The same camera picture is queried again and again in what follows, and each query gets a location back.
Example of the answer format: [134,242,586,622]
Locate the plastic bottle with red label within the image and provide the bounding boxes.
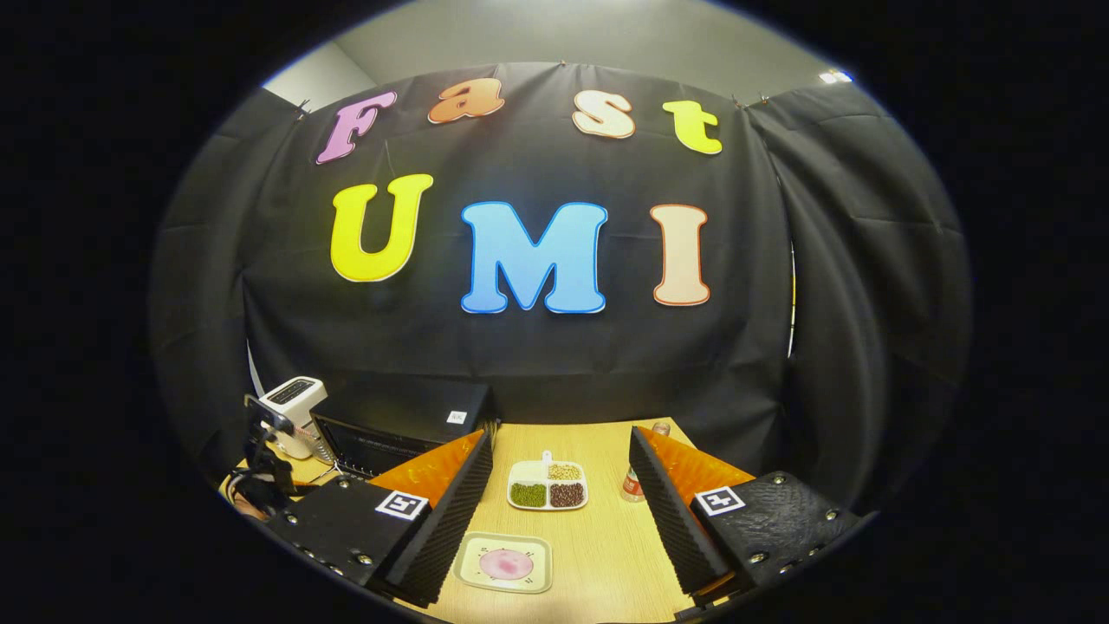
[621,421,672,504]

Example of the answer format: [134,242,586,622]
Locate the cream square plate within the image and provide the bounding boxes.
[452,531,554,595]

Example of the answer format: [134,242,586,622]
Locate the white divided dish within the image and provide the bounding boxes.
[507,451,590,512]

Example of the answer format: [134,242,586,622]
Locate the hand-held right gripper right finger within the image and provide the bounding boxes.
[628,425,865,609]

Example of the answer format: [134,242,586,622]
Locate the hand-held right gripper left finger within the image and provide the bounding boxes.
[264,427,496,608]

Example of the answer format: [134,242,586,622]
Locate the black backdrop cloth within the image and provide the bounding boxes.
[147,61,973,512]

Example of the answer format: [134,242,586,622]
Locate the white countertop appliance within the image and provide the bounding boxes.
[257,376,330,460]

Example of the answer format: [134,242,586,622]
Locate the pink ham slice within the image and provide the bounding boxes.
[479,549,535,581]

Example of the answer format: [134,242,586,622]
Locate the black electric oven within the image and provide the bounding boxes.
[310,373,502,486]

